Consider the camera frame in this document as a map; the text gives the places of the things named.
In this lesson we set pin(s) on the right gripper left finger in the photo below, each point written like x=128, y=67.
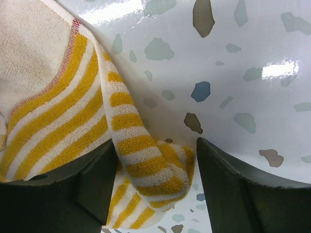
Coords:
x=73, y=198

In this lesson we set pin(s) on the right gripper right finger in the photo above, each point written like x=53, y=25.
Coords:
x=244, y=199

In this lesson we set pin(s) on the yellow striped Doraemon towel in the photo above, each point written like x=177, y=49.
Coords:
x=61, y=97

